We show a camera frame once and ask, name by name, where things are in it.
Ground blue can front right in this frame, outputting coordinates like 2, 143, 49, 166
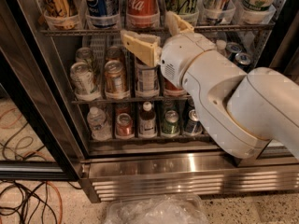
234, 52, 252, 72

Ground gold can front middle shelf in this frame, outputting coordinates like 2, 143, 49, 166
104, 60, 127, 99

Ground red can bottom shelf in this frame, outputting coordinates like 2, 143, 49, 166
116, 113, 134, 139

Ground red coke can top shelf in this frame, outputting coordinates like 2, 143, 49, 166
127, 0, 158, 28

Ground black and orange cables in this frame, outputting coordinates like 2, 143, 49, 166
0, 107, 82, 224

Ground blue red bull can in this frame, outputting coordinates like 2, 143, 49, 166
204, 0, 230, 24

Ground gold can shelf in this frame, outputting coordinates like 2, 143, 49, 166
104, 60, 127, 99
106, 46, 125, 63

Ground blue pepsi can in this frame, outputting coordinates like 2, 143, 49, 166
86, 0, 119, 28

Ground yellow gold tall can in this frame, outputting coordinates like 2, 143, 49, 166
43, 0, 78, 30

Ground clear water bottle middle shelf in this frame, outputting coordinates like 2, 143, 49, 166
216, 40, 226, 56

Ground brown tea bottle middle shelf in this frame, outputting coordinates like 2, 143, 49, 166
135, 58, 160, 98

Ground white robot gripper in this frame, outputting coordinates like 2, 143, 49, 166
121, 11, 216, 88

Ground red coke can front middle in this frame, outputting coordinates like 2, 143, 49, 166
164, 79, 187, 96

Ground gold can back middle shelf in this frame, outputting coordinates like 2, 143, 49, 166
106, 46, 125, 63

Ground blue can back right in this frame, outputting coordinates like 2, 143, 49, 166
225, 42, 242, 61

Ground silver can back left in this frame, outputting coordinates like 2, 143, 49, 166
75, 47, 94, 67

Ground green can bottom shelf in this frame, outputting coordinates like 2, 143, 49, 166
162, 110, 179, 136

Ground blue can bottom front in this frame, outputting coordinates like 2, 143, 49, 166
184, 109, 203, 136

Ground clear water bottle bottom shelf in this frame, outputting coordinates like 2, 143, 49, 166
87, 106, 112, 141

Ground brown tea bottle bottom shelf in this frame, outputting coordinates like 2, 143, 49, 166
139, 102, 157, 138

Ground green tall can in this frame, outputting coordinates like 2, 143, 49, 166
164, 0, 199, 25

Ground brown tea bottle shelf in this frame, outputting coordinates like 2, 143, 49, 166
135, 58, 160, 98
139, 102, 157, 138

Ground stainless steel fridge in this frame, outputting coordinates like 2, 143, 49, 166
0, 0, 299, 203

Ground silver can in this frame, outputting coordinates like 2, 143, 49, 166
75, 47, 94, 67
70, 62, 101, 101

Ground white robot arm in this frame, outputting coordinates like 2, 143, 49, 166
121, 12, 299, 159

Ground silver can front left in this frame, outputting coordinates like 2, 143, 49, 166
70, 62, 101, 101

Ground clear water bottle shelf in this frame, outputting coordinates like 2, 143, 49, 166
87, 106, 112, 141
216, 40, 226, 56

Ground clear plastic bag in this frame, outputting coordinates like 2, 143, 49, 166
104, 194, 209, 224

